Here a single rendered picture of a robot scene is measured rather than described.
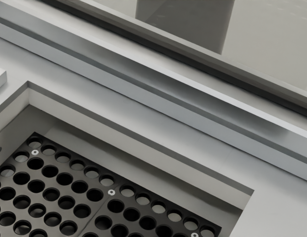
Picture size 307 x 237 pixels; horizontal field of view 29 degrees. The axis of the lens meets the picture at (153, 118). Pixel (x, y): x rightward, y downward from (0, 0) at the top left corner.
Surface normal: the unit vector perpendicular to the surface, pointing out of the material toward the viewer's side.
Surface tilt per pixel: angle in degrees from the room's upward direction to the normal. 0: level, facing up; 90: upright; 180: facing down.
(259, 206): 0
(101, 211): 0
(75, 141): 0
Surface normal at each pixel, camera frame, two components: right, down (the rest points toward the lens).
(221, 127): -0.48, 0.59
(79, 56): 0.11, -0.69
